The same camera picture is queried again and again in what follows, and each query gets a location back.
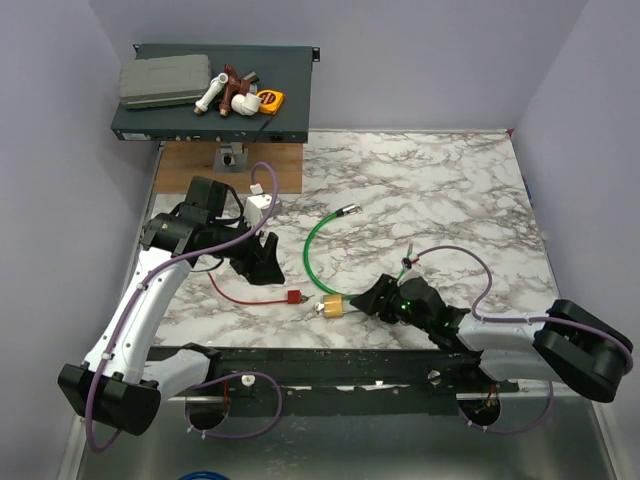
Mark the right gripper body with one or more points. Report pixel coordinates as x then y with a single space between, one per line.
398 308

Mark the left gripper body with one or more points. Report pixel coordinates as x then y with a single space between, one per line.
243 255

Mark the red cable lock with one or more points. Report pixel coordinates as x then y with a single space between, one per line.
290 297

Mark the brass padlock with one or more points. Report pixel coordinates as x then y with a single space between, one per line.
336 306

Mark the white elbow fitting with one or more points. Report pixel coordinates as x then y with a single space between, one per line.
246 104

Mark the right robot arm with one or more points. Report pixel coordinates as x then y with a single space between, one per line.
565 344

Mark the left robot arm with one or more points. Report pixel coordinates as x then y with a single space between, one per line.
116 385

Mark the wooden board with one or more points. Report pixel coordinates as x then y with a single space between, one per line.
180 162

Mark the yellow tape measure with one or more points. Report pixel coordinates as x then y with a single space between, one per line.
270 101

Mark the brown pipe fitting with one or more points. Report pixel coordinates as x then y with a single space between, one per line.
235 85

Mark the white pipe fitting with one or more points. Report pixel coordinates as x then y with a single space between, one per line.
216 86

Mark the grey plastic case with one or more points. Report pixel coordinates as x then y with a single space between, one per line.
164 81

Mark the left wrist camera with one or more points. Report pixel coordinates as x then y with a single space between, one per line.
255 207

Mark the grey metal bracket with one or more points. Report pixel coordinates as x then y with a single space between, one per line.
230 157

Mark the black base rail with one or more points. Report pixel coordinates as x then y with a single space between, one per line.
347 382

